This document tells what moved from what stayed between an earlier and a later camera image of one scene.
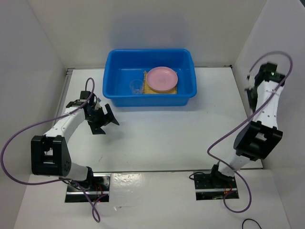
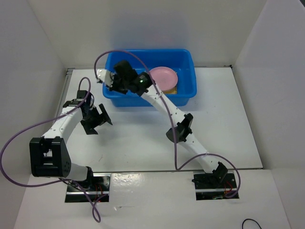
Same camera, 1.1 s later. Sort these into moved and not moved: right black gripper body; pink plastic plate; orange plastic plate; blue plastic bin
Moved: right black gripper body
Not moved: pink plastic plate; blue plastic bin; orange plastic plate
